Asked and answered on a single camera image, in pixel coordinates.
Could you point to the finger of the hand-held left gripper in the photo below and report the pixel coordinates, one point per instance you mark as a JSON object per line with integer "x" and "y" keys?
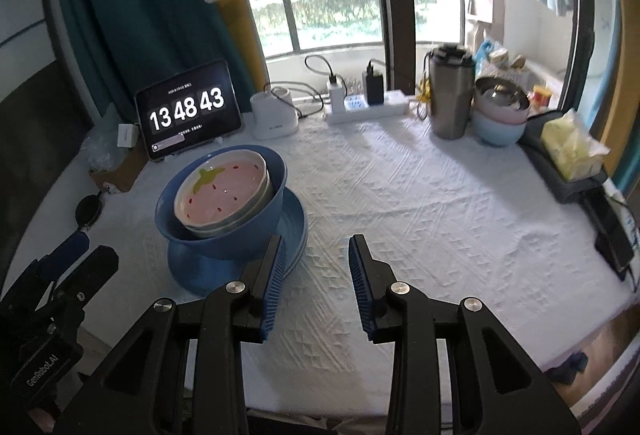
{"x": 92, "y": 272}
{"x": 65, "y": 252}

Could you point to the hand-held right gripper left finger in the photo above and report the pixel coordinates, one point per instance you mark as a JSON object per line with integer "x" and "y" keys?
{"x": 272, "y": 295}

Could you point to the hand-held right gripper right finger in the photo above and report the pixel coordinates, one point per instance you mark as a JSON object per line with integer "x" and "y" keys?
{"x": 362, "y": 295}

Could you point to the blue plate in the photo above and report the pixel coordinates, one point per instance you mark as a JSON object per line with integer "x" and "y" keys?
{"x": 295, "y": 225}

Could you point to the cream bowl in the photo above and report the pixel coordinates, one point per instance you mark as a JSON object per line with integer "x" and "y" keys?
{"x": 250, "y": 219}

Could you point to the white strawberry print bowl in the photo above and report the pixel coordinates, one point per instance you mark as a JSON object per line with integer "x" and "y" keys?
{"x": 225, "y": 190}

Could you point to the white textured tablecloth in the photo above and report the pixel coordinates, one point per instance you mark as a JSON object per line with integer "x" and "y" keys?
{"x": 425, "y": 225}

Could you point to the brown cardboard box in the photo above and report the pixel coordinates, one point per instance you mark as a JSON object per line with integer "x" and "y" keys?
{"x": 125, "y": 170}

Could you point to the clear plastic bag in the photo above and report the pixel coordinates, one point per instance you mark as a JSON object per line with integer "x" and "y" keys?
{"x": 100, "y": 145}

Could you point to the small white box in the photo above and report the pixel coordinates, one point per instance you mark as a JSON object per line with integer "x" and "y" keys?
{"x": 127, "y": 136}

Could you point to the white desk lamp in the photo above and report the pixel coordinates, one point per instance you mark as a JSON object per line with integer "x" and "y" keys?
{"x": 272, "y": 120}

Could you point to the black tablet showing clock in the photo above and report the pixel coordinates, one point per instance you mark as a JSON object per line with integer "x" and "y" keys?
{"x": 187, "y": 112}

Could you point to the white power strip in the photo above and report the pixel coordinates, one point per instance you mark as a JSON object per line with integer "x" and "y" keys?
{"x": 385, "y": 107}

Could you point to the white charger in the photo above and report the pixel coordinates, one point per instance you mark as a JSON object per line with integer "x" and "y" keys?
{"x": 336, "y": 95}

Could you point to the yellow packet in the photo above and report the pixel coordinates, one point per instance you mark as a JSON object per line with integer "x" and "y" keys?
{"x": 424, "y": 97}

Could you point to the steel tumbler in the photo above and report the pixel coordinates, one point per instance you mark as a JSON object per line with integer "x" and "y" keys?
{"x": 452, "y": 105}

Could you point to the black charger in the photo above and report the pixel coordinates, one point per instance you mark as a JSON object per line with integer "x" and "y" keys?
{"x": 374, "y": 85}

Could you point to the light blue bowl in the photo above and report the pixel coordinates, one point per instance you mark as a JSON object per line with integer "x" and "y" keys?
{"x": 500, "y": 135}

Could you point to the dark blue cloth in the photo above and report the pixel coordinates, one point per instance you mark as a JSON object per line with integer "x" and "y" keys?
{"x": 570, "y": 367}

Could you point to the pink bowl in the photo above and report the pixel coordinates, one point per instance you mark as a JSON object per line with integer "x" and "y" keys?
{"x": 500, "y": 116}

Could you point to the black organizer tray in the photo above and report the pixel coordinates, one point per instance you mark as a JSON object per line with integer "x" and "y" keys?
{"x": 565, "y": 190}

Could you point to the steel bowl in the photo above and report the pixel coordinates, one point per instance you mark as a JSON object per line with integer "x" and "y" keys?
{"x": 502, "y": 92}

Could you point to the teal curtain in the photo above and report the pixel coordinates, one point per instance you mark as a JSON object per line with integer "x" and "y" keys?
{"x": 150, "y": 15}

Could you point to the yellow tissue pack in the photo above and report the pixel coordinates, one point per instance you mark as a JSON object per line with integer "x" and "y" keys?
{"x": 570, "y": 145}

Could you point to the black electronic device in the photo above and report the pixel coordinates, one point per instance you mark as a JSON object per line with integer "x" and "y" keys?
{"x": 612, "y": 235}

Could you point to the red yellow can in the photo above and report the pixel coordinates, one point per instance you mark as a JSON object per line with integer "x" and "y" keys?
{"x": 541, "y": 97}

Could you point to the blue white snack packet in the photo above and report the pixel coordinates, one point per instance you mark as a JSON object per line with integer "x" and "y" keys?
{"x": 487, "y": 55}

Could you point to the white bottle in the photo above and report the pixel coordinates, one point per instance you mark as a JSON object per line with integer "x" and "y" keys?
{"x": 475, "y": 40}

